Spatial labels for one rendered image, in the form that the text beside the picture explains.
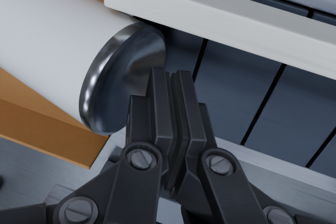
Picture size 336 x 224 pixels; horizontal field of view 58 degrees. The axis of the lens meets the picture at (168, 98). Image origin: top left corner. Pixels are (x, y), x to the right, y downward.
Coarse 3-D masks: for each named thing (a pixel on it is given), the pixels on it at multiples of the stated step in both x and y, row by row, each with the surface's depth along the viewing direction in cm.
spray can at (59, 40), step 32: (0, 0) 13; (32, 0) 12; (64, 0) 12; (96, 0) 13; (0, 32) 12; (32, 32) 12; (64, 32) 11; (96, 32) 11; (128, 32) 11; (160, 32) 13; (0, 64) 14; (32, 64) 12; (64, 64) 11; (96, 64) 11; (128, 64) 14; (160, 64) 15; (64, 96) 12; (96, 96) 12; (128, 96) 14; (96, 128) 12
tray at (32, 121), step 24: (0, 72) 26; (0, 96) 28; (24, 96) 27; (0, 120) 26; (24, 120) 27; (48, 120) 27; (72, 120) 27; (24, 144) 25; (48, 144) 25; (72, 144) 26; (96, 144) 26
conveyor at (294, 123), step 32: (256, 0) 13; (192, 64) 15; (224, 64) 15; (256, 64) 14; (224, 96) 16; (256, 96) 15; (288, 96) 15; (320, 96) 15; (224, 128) 17; (256, 128) 17; (288, 128) 16; (320, 128) 16; (288, 160) 17; (320, 160) 17
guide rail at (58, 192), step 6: (54, 186) 12; (60, 186) 12; (54, 192) 12; (60, 192) 12; (66, 192) 12; (48, 198) 12; (54, 198) 12; (60, 198) 12; (48, 204) 12; (156, 222) 12
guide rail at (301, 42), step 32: (128, 0) 11; (160, 0) 10; (192, 0) 10; (224, 0) 11; (192, 32) 11; (224, 32) 10; (256, 32) 10; (288, 32) 10; (320, 32) 10; (288, 64) 10; (320, 64) 10
